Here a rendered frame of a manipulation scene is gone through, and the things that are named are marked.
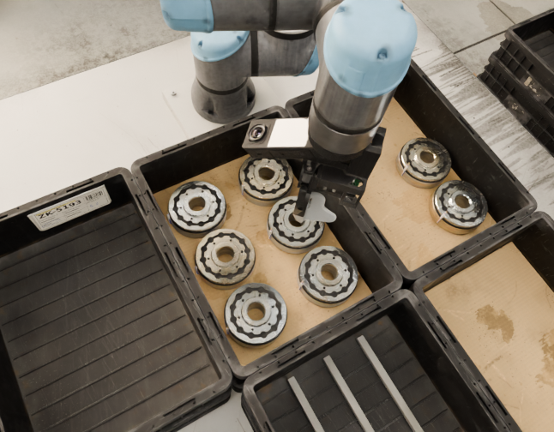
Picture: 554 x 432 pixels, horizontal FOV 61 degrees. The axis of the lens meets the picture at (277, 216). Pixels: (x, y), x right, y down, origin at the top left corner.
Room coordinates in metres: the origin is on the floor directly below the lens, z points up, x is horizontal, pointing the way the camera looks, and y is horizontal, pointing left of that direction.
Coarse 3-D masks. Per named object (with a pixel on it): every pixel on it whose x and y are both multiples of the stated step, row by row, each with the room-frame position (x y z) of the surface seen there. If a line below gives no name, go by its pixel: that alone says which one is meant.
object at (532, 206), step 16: (416, 64) 0.75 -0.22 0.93; (304, 96) 0.61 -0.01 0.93; (288, 112) 0.56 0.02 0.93; (464, 128) 0.61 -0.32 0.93; (480, 144) 0.58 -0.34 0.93; (496, 160) 0.55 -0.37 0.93; (512, 176) 0.52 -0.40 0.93; (528, 192) 0.49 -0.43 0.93; (528, 208) 0.46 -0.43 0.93; (368, 224) 0.37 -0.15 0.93; (496, 224) 0.42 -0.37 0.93; (512, 224) 0.42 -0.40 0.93; (384, 240) 0.35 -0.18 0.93; (480, 240) 0.38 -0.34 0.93; (448, 256) 0.34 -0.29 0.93; (400, 272) 0.30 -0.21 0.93; (416, 272) 0.30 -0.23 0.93
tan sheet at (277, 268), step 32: (160, 192) 0.40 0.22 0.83; (224, 192) 0.43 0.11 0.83; (224, 224) 0.36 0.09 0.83; (256, 224) 0.38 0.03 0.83; (192, 256) 0.29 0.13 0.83; (224, 256) 0.30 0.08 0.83; (256, 256) 0.31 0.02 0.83; (288, 256) 0.33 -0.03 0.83; (288, 288) 0.27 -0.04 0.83; (256, 320) 0.20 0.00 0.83; (288, 320) 0.21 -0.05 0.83; (320, 320) 0.22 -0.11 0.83; (256, 352) 0.15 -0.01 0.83
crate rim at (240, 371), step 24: (240, 120) 0.53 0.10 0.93; (192, 144) 0.46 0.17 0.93; (144, 192) 0.35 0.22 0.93; (168, 240) 0.27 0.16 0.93; (384, 264) 0.30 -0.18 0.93; (192, 288) 0.20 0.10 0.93; (384, 288) 0.26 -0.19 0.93; (216, 336) 0.14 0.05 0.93; (312, 336) 0.17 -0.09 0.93; (264, 360) 0.12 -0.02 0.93
